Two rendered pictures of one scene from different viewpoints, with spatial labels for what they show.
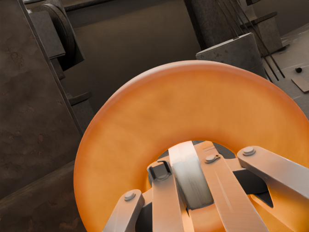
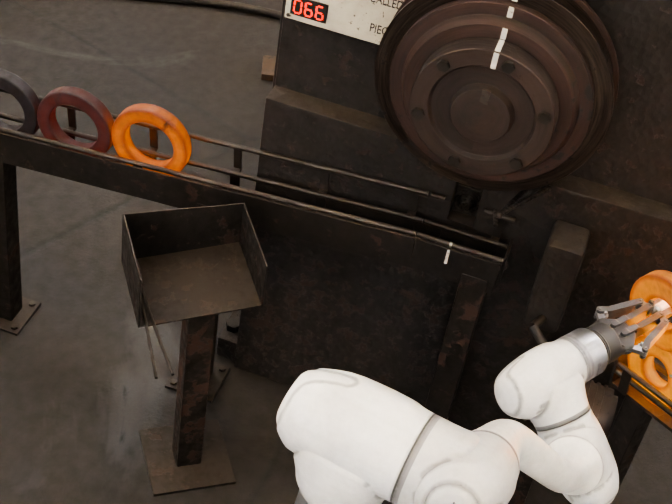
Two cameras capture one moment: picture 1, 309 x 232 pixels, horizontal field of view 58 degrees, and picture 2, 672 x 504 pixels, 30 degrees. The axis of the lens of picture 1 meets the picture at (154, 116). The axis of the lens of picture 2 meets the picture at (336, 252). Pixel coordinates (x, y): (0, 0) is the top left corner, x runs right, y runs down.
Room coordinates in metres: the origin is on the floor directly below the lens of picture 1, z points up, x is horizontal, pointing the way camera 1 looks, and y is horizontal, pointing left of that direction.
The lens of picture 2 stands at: (-1.56, -0.69, 2.46)
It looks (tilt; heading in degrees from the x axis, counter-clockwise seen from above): 42 degrees down; 41
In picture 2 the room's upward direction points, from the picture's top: 10 degrees clockwise
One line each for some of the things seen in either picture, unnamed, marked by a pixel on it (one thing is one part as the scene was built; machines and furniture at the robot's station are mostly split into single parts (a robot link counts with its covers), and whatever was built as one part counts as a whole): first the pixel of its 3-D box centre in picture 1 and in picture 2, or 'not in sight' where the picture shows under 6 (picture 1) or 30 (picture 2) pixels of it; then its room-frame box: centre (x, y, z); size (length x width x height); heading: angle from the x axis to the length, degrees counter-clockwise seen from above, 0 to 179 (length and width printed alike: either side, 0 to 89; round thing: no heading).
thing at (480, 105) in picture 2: not in sight; (483, 109); (0.09, 0.45, 1.11); 0.28 x 0.06 x 0.28; 120
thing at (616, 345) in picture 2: not in sight; (609, 338); (0.02, 0.00, 0.91); 0.09 x 0.08 x 0.07; 175
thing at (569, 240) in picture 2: not in sight; (556, 276); (0.31, 0.30, 0.68); 0.11 x 0.08 x 0.24; 30
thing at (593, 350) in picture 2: not in sight; (581, 355); (-0.06, 0.01, 0.91); 0.09 x 0.06 x 0.09; 85
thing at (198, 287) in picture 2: not in sight; (185, 358); (-0.30, 0.79, 0.36); 0.26 x 0.20 x 0.72; 155
